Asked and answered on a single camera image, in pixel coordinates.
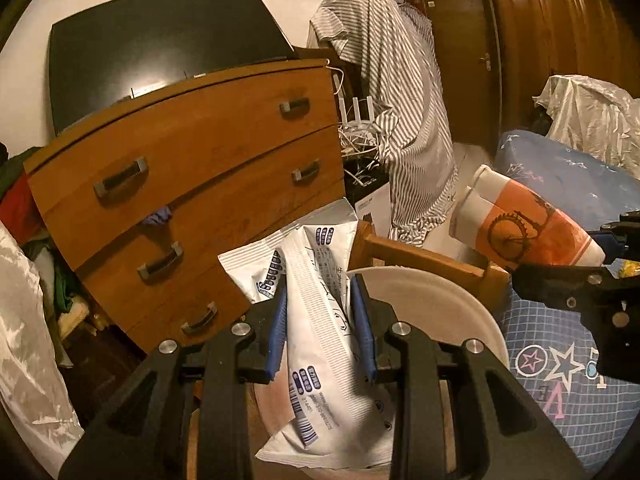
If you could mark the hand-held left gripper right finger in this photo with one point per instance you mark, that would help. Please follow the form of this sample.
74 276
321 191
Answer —
362 335

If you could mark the white shiny plastic sheet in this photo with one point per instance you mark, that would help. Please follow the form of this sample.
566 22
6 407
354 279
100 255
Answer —
595 115
25 350

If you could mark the white router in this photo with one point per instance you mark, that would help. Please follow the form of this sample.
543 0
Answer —
357 112

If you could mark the red cloth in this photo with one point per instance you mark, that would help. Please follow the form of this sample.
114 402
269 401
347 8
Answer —
20 205

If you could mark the white plastic basin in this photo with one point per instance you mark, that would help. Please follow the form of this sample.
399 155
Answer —
440 305

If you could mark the wooden dresser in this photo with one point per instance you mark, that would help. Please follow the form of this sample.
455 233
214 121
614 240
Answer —
200 170

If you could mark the black television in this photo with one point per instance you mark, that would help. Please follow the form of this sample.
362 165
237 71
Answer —
150 45

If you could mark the yellow towel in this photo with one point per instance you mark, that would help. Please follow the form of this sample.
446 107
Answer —
75 317

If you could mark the grey striped cloth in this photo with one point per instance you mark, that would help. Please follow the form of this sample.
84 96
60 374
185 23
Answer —
400 110

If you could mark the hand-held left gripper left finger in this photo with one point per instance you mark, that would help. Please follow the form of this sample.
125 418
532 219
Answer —
276 340

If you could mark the brown wooden wardrobe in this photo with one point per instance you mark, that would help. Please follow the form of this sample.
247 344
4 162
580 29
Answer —
565 20

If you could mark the dark wooden cabinet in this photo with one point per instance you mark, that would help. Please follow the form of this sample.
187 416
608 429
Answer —
105 365

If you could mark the white cardboard box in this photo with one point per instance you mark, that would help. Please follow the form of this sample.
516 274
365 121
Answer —
375 207

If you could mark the dark wooden door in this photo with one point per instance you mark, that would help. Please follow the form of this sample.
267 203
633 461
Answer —
450 55

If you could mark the blue checked bed sheet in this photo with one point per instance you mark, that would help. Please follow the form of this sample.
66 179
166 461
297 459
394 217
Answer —
565 180

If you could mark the orange white paper cup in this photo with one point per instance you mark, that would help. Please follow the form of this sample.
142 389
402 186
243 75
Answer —
465 220
530 220

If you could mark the blue cloth in drawer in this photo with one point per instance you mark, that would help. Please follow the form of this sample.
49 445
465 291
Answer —
157 217

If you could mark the white blue-print plastic packet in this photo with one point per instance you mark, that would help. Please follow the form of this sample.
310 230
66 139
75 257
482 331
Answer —
322 335
250 270

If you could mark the green cloth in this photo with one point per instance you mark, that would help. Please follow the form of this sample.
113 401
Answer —
55 280

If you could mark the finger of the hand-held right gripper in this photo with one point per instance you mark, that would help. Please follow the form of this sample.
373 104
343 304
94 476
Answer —
560 285
611 246

